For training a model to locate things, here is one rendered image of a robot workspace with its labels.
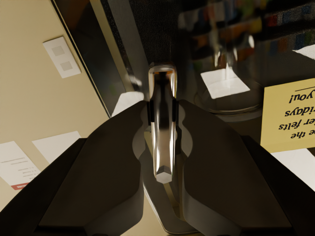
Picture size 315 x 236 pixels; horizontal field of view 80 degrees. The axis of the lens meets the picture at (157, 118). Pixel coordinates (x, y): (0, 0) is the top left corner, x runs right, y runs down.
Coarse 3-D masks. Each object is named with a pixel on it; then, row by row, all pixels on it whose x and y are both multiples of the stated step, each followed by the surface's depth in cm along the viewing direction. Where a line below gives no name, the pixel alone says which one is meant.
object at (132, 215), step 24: (120, 120) 9; (144, 120) 11; (96, 144) 8; (120, 144) 8; (144, 144) 10; (72, 168) 7; (96, 168) 7; (120, 168) 7; (72, 192) 6; (96, 192) 6; (120, 192) 6; (48, 216) 5; (72, 216) 5; (96, 216) 5; (120, 216) 6
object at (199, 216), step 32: (192, 128) 9; (224, 128) 8; (192, 160) 7; (224, 160) 7; (192, 192) 6; (224, 192) 6; (256, 192) 6; (192, 224) 6; (224, 224) 5; (256, 224) 5; (288, 224) 5
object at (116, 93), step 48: (96, 0) 13; (144, 0) 12; (192, 0) 12; (240, 0) 12; (288, 0) 12; (96, 48) 14; (144, 48) 14; (192, 48) 14; (240, 48) 14; (288, 48) 14; (144, 96) 16; (192, 96) 16; (240, 96) 16
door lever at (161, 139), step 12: (156, 60) 11; (168, 60) 11; (156, 72) 10; (168, 72) 10; (156, 84) 10; (168, 84) 10; (156, 96) 11; (168, 96) 11; (156, 108) 11; (168, 108) 11; (156, 120) 12; (168, 120) 12; (156, 132) 12; (168, 132) 12; (156, 144) 13; (168, 144) 13; (156, 156) 13; (168, 156) 13; (156, 168) 14; (168, 168) 14; (168, 180) 14
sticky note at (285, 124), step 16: (304, 80) 15; (272, 96) 16; (288, 96) 16; (304, 96) 16; (272, 112) 17; (288, 112) 17; (304, 112) 17; (272, 128) 18; (288, 128) 18; (304, 128) 18; (272, 144) 19; (288, 144) 19; (304, 144) 19
